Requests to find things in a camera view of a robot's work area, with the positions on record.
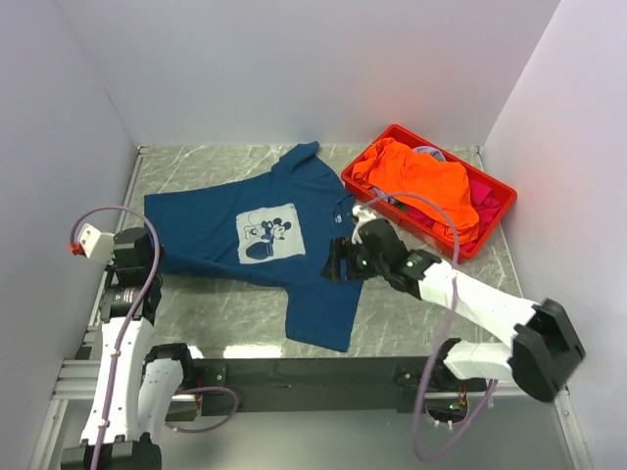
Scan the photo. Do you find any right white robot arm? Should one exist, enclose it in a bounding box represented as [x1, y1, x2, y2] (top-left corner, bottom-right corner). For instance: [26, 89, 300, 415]
[321, 219, 586, 402]

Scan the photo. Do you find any black base beam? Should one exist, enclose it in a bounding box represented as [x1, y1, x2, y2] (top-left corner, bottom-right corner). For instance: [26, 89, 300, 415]
[195, 356, 442, 417]

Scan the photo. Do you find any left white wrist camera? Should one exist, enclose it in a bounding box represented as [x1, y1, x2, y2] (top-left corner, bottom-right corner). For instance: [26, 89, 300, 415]
[70, 223, 115, 264]

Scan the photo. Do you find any orange t shirt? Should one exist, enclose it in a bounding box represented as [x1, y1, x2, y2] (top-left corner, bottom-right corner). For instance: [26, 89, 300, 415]
[351, 138, 480, 245]

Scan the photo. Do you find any magenta t shirt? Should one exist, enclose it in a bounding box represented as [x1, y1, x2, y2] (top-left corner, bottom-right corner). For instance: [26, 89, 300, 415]
[406, 180, 503, 252]

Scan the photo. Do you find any aluminium rail frame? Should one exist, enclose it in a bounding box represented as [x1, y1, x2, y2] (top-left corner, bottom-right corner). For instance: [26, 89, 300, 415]
[51, 322, 107, 400]

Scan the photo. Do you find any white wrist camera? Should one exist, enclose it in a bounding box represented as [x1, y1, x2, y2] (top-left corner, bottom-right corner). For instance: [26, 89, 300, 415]
[351, 204, 377, 245]
[70, 223, 115, 264]

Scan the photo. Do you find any blue mickey t shirt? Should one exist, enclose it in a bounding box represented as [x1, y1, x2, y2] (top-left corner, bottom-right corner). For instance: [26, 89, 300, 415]
[144, 141, 362, 353]

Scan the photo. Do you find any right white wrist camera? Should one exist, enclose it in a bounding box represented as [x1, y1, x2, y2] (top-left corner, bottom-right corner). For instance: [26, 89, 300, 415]
[351, 204, 377, 245]

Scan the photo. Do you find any lavender t shirt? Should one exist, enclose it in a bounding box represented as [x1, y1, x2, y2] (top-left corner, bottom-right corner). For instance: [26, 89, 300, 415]
[412, 146, 447, 162]

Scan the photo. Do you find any red plastic bin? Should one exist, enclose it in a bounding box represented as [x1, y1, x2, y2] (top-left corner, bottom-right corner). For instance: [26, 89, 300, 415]
[341, 124, 516, 262]

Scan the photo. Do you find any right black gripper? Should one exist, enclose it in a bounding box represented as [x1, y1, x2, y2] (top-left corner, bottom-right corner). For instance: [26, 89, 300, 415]
[321, 237, 389, 284]

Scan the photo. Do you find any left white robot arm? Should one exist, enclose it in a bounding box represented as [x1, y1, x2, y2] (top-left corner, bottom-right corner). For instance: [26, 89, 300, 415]
[61, 224, 196, 469]

